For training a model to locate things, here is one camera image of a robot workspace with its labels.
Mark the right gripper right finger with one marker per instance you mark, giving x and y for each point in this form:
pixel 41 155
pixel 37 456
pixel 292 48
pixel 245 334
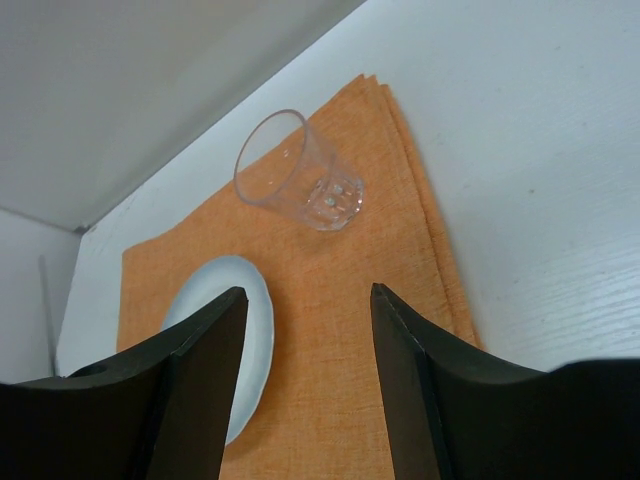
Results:
pixel 453 411

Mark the white round plate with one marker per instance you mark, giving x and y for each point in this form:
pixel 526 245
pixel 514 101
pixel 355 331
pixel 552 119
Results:
pixel 208 282

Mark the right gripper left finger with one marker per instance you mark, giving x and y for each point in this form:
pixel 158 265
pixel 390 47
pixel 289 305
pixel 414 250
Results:
pixel 158 410

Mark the clear plastic cup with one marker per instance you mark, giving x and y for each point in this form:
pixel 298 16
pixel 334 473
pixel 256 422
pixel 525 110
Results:
pixel 287 167

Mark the orange cloth placemat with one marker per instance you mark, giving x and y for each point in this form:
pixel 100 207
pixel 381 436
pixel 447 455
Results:
pixel 321 415

